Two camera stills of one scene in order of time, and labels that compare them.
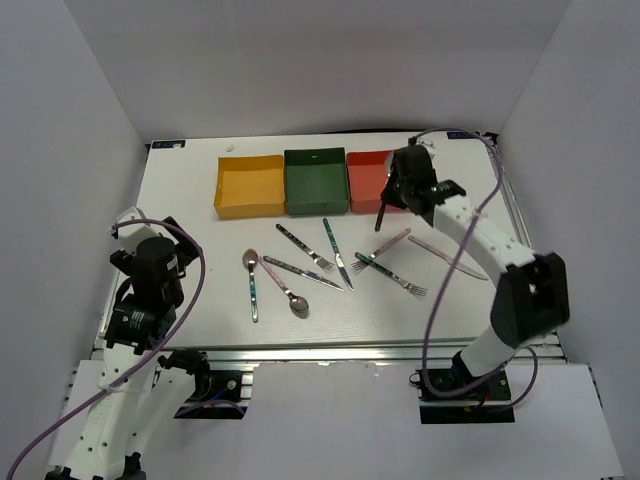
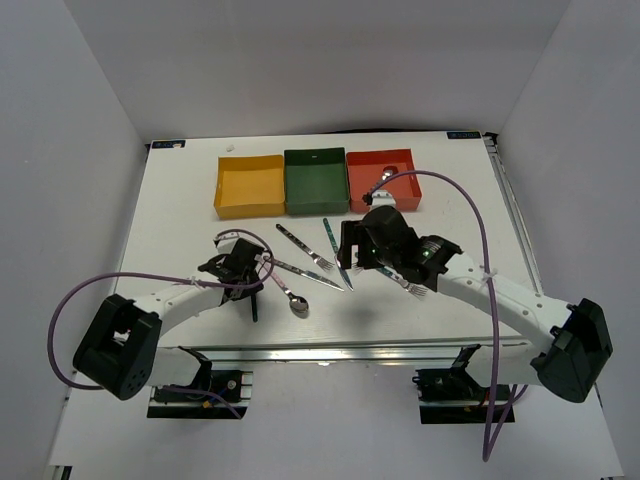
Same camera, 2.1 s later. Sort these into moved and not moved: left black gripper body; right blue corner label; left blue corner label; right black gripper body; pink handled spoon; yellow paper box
Moved: right black gripper body; left black gripper body
Not moved: left blue corner label; right blue corner label; pink handled spoon; yellow paper box
